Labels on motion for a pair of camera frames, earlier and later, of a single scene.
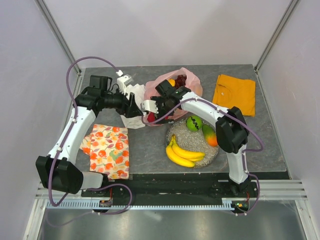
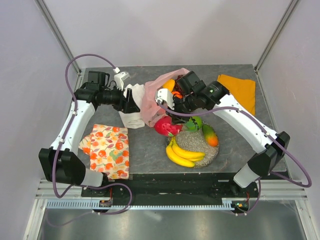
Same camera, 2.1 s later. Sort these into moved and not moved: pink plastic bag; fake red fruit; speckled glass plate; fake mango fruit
Moved: fake red fruit
Not moved: speckled glass plate; pink plastic bag; fake mango fruit
